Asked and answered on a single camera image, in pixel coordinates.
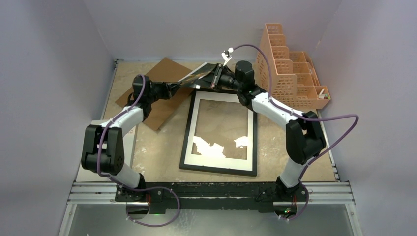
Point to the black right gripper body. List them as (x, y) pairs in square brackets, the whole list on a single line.
[(218, 77)]

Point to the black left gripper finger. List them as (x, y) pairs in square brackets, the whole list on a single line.
[(172, 90), (174, 86)]

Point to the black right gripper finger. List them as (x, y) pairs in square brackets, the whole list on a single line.
[(206, 82), (211, 70)]

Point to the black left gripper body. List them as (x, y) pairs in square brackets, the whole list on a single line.
[(159, 91)]

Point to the sunflower photo print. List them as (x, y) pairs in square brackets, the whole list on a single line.
[(190, 78)]

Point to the brown frame backing board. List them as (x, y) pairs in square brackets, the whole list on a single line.
[(157, 112)]

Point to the white mat board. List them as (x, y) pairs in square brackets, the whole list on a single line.
[(221, 130)]

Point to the black picture frame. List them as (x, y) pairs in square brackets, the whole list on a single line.
[(221, 133)]

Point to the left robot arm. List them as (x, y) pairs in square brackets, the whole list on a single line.
[(103, 147)]

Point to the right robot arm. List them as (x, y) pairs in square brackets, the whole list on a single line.
[(304, 138)]

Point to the orange plastic organizer basket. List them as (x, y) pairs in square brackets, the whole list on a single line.
[(290, 74)]

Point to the small items in organizer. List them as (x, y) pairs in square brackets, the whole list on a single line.
[(322, 94)]

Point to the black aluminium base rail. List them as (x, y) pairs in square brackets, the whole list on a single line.
[(260, 196)]

